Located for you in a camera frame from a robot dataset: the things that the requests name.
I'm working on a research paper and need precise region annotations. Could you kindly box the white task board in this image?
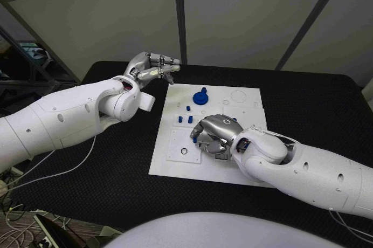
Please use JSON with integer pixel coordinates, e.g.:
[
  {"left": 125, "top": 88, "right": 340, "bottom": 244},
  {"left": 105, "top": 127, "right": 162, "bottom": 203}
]
[{"left": 148, "top": 83, "right": 276, "bottom": 189}]

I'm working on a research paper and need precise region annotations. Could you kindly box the blue gear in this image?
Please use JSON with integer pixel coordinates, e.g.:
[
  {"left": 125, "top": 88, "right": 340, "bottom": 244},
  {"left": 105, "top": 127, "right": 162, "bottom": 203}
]
[{"left": 191, "top": 87, "right": 210, "bottom": 106}]

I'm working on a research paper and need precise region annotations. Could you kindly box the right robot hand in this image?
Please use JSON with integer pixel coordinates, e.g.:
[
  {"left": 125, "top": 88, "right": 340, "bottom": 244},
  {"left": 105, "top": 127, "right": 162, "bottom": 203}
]
[{"left": 188, "top": 114, "right": 245, "bottom": 154}]

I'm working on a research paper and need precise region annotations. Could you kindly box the metal rack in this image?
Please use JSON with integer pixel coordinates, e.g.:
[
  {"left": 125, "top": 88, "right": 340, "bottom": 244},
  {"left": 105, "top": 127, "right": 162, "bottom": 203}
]
[{"left": 0, "top": 25, "right": 79, "bottom": 115}]

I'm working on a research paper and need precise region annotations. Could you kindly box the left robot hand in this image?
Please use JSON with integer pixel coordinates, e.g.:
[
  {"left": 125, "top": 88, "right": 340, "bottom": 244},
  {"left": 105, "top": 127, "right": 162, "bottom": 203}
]
[{"left": 122, "top": 51, "right": 181, "bottom": 89}]

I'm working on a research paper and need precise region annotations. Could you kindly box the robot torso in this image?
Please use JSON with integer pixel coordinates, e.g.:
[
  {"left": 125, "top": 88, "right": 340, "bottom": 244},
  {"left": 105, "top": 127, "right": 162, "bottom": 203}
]
[{"left": 101, "top": 211, "right": 347, "bottom": 248}]

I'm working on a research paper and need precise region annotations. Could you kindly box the white cable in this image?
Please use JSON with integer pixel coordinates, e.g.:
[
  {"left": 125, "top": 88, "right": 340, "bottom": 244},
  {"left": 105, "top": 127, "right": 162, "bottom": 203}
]
[
  {"left": 4, "top": 149, "right": 56, "bottom": 187},
  {"left": 6, "top": 135, "right": 96, "bottom": 192},
  {"left": 328, "top": 209, "right": 373, "bottom": 245}
]

